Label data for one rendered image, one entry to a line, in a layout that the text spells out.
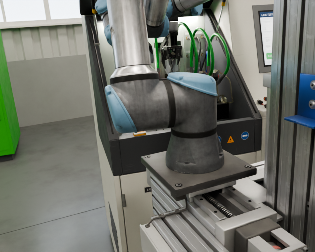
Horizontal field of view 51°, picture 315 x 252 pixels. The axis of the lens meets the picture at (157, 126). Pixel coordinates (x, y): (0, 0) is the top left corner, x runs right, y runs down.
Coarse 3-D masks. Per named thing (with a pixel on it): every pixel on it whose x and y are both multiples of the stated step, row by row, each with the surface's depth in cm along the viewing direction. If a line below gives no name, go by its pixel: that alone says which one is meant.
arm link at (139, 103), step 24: (120, 0) 72; (120, 24) 73; (144, 24) 75; (120, 48) 73; (144, 48) 74; (120, 72) 73; (144, 72) 72; (120, 96) 72; (144, 96) 72; (120, 120) 72; (144, 120) 74; (168, 120) 75
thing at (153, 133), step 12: (228, 120) 148; (240, 120) 147; (252, 120) 148; (156, 132) 138; (168, 132) 138; (228, 132) 146; (240, 132) 148; (252, 132) 150; (120, 144) 134; (132, 144) 135; (144, 144) 137; (156, 144) 138; (168, 144) 140; (228, 144) 148; (240, 144) 150; (252, 144) 151; (132, 156) 137; (132, 168) 138; (144, 168) 140
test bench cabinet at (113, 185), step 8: (104, 152) 167; (256, 152) 153; (104, 160) 175; (256, 160) 155; (104, 168) 184; (104, 176) 195; (112, 176) 141; (112, 184) 147; (120, 184) 141; (112, 192) 153; (120, 192) 140; (112, 200) 160; (120, 200) 141; (112, 208) 168; (120, 208) 142; (112, 216) 173; (120, 216) 143; (112, 224) 182; (120, 224) 144; (112, 232) 191; (120, 232) 145; (112, 240) 207; (120, 240) 147; (120, 248) 154
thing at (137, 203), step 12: (240, 156) 151; (252, 156) 153; (120, 180) 139; (132, 180) 140; (144, 180) 141; (132, 192) 141; (144, 192) 143; (132, 204) 143; (144, 204) 145; (132, 216) 145; (144, 216) 146; (132, 228) 146; (132, 240) 148
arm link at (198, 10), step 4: (192, 8) 134; (196, 8) 134; (200, 8) 136; (188, 12) 135; (192, 12) 135; (196, 12) 135; (200, 12) 137; (184, 16) 136; (188, 16) 139; (192, 16) 138
